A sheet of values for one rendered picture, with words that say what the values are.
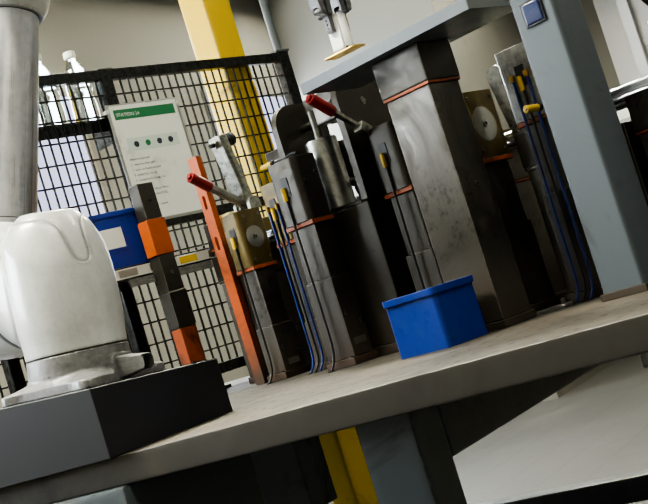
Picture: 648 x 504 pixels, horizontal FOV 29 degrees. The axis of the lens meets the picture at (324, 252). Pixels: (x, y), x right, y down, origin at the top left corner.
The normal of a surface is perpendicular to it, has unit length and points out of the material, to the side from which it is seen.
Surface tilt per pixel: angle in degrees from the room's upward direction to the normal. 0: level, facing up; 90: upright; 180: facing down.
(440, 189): 90
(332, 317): 90
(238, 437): 90
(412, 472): 90
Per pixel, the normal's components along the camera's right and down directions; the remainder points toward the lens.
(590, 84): 0.65, -0.24
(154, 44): 0.82, -0.28
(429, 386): -0.49, 0.11
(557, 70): -0.69, 0.18
